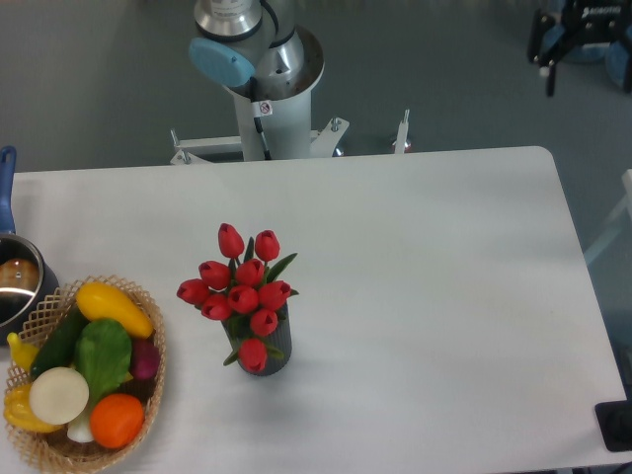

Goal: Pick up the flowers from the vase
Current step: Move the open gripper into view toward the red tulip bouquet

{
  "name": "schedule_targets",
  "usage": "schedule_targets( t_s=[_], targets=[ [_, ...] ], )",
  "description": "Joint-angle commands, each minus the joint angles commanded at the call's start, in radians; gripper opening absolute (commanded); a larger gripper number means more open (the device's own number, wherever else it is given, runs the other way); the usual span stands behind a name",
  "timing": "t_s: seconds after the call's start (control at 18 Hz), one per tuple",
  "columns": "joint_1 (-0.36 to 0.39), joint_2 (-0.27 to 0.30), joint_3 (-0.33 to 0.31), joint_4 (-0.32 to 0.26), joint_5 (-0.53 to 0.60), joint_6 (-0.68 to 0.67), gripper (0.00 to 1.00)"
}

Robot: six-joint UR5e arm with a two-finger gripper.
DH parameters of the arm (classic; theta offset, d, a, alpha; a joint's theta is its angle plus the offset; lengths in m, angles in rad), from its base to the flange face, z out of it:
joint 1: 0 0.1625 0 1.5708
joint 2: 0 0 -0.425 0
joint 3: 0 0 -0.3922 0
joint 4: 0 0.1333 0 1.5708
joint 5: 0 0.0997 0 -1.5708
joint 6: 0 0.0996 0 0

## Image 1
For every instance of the orange fruit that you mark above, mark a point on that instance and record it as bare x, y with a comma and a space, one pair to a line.
116, 420

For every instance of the dark grey ribbed vase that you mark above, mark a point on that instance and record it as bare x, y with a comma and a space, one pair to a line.
259, 355

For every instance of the blue handled saucepan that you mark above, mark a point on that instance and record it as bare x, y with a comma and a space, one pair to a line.
26, 278

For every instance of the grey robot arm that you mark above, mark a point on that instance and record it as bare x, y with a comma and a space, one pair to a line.
243, 44

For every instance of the blue bag on floor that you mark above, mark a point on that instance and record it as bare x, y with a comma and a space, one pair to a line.
616, 57

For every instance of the black device at table edge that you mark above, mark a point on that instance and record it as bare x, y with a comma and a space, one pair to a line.
614, 420

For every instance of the green lettuce leaf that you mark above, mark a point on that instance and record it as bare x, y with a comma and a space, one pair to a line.
102, 357

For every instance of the red tulip bouquet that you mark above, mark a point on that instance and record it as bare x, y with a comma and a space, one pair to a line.
248, 284

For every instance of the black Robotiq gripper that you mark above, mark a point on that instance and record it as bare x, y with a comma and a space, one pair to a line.
584, 23

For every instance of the woven wicker basket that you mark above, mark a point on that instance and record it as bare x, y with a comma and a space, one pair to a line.
55, 452

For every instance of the yellow squash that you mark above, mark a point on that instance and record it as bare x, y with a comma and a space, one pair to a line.
97, 300

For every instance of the yellow bell pepper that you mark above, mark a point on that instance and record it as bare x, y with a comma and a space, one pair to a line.
18, 412

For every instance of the purple red onion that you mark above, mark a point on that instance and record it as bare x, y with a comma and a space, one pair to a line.
145, 360

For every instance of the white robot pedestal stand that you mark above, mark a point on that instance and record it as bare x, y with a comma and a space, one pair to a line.
268, 130

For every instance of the green cucumber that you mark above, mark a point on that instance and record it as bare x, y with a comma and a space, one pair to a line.
59, 347

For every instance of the yellow banana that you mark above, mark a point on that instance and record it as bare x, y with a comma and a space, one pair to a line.
22, 354

